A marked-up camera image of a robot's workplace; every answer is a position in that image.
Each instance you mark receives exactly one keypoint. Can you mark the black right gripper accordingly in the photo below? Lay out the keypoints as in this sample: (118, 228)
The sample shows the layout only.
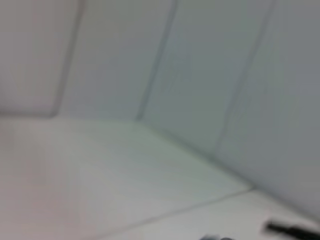
(300, 231)

